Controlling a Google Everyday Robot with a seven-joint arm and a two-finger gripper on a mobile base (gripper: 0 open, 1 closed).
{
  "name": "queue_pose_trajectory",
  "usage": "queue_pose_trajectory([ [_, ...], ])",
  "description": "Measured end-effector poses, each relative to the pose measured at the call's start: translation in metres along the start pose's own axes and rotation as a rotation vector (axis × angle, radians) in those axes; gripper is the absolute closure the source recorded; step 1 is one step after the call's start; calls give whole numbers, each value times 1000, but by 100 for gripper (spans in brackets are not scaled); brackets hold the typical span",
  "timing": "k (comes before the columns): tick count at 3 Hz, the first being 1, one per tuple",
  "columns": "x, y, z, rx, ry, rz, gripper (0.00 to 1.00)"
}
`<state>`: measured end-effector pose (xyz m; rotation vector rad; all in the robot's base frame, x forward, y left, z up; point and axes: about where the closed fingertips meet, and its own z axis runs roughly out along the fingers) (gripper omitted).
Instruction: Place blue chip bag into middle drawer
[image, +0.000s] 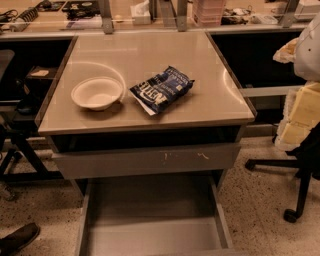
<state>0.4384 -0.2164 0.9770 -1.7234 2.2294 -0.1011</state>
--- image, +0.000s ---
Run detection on white tissue box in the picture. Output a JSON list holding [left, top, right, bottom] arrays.
[[130, 0, 151, 25]]

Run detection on white device on bench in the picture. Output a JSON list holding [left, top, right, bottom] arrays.
[[294, 0, 320, 20]]

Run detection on black office chair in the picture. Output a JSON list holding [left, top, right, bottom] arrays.
[[245, 123, 320, 223]]

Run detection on coiled black cable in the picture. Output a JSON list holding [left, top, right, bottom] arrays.
[[14, 7, 40, 25]]

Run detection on open grey middle drawer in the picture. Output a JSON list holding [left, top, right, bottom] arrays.
[[75, 174, 248, 256]]

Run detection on metal frame post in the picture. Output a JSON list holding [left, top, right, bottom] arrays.
[[98, 0, 114, 34], [279, 0, 299, 28], [176, 0, 188, 32]]

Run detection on dark shoe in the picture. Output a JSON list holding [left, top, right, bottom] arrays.
[[0, 223, 40, 256]]

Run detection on black chair base left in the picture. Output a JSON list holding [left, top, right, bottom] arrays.
[[0, 49, 64, 201]]

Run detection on metal frame post left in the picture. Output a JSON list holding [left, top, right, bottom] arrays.
[[98, 0, 114, 34]]

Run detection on metal frame post right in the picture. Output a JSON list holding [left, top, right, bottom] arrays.
[[279, 0, 299, 28]]

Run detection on metal frame post middle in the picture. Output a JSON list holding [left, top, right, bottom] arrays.
[[176, 0, 188, 32]]

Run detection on pink plastic crate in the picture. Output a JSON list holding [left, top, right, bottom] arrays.
[[192, 0, 226, 27]]

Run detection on white paper bowl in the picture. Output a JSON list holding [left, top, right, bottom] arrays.
[[71, 77, 123, 111]]

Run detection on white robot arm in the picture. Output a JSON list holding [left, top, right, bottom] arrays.
[[273, 13, 320, 151]]

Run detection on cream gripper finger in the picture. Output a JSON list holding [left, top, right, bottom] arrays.
[[275, 82, 320, 151]]

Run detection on closed grey top drawer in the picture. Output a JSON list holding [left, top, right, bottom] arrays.
[[53, 143, 240, 179]]

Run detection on grey drawer cabinet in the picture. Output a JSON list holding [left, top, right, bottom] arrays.
[[39, 32, 255, 256]]

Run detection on blue chip bag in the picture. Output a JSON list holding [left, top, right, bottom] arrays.
[[129, 66, 194, 116]]

